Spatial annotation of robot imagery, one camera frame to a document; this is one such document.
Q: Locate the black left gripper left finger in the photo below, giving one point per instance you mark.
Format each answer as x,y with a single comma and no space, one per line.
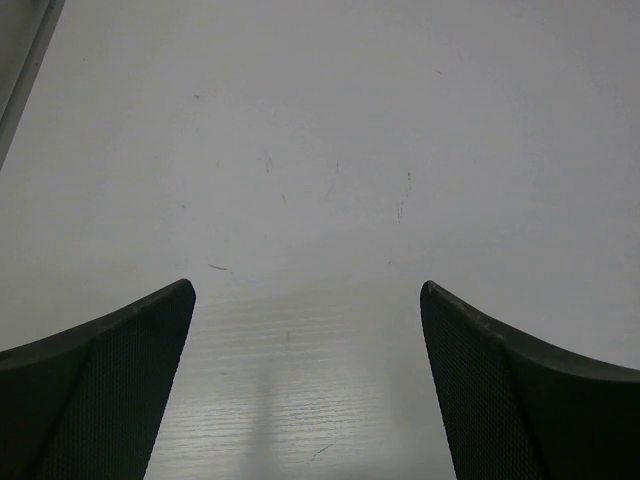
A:
87,402

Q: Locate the aluminium table edge rail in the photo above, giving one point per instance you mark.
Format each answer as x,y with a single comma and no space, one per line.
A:
27,27

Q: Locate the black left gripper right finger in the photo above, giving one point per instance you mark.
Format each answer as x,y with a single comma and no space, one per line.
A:
516,407

